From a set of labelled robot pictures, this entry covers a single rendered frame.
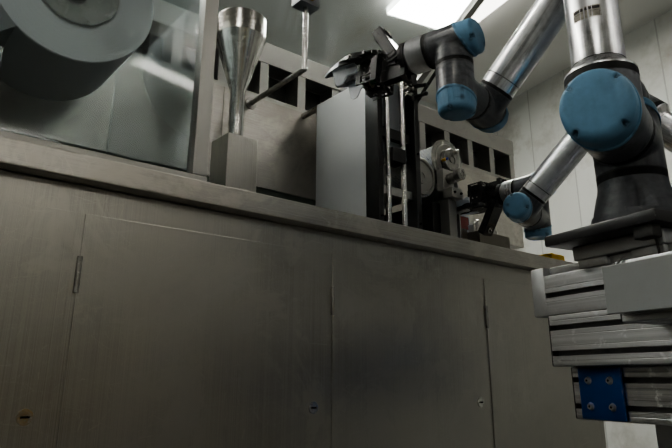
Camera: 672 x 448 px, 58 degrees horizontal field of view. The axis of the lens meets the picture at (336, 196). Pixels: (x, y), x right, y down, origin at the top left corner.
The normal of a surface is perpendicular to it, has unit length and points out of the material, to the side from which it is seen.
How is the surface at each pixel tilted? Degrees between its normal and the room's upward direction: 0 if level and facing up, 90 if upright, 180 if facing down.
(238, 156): 90
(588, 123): 97
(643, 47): 90
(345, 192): 90
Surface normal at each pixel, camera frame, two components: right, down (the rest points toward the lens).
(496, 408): 0.63, -0.22
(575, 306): -0.89, -0.14
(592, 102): -0.60, -0.11
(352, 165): -0.77, -0.18
